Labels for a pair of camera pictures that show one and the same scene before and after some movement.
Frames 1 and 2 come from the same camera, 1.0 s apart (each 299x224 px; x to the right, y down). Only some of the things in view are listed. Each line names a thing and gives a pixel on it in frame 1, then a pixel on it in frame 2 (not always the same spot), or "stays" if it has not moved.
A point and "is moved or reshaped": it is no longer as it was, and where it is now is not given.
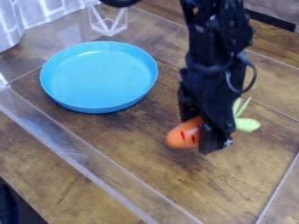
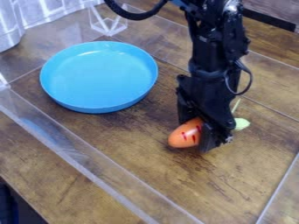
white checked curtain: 21,14 stays
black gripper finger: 189,111 stays
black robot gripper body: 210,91 stays
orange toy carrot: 184,136 is moved or reshaped
